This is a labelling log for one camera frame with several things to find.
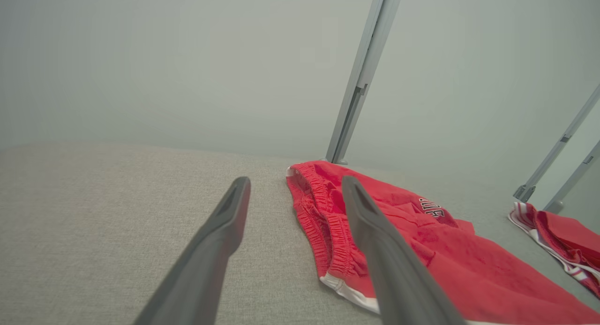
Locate red and white shirt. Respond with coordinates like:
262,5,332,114
509,202,600,298

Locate grey partition post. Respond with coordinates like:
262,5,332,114
325,0,405,165
513,83,600,204
544,140,600,214

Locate red shorts with black lettering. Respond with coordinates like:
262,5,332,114
286,161,600,325

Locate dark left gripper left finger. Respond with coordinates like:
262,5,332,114
134,176,252,325

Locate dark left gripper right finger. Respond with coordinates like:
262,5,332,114
341,176,465,325

